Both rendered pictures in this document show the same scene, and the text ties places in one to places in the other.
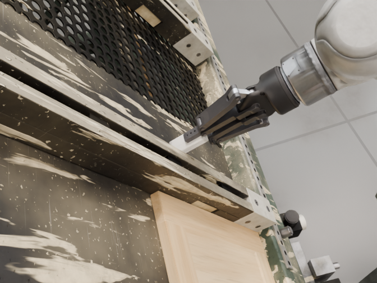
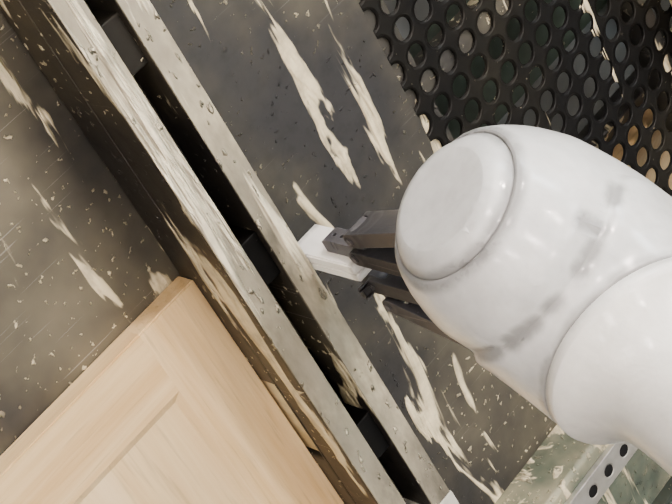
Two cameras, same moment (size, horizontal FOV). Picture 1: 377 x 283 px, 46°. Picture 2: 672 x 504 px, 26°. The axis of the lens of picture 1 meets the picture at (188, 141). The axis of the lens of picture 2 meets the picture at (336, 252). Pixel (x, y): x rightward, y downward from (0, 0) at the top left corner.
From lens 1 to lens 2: 0.48 m
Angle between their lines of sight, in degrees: 27
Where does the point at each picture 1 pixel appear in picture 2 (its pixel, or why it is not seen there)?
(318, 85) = not seen: hidden behind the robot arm
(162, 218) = (141, 328)
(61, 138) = (27, 12)
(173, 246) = (101, 385)
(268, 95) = not seen: hidden behind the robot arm
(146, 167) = (166, 201)
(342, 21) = (430, 172)
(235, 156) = (570, 443)
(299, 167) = not seen: outside the picture
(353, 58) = (400, 256)
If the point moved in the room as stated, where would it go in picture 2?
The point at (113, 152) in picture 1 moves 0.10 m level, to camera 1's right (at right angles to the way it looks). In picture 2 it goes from (108, 115) to (199, 220)
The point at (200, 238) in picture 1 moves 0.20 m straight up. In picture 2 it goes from (200, 448) to (174, 315)
